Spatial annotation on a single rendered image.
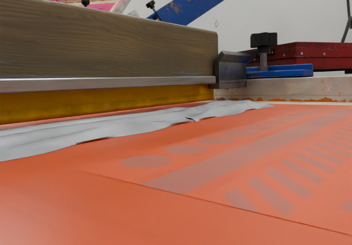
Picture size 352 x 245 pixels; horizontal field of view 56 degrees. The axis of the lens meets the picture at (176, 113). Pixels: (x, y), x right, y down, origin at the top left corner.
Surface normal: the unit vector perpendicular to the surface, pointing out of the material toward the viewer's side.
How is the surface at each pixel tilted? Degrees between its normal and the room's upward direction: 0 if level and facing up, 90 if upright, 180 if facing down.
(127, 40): 90
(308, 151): 0
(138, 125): 43
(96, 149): 0
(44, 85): 90
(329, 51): 91
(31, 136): 31
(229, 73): 90
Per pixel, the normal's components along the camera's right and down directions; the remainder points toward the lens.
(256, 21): -0.62, 0.10
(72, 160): -0.03, -0.99
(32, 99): 0.79, 0.04
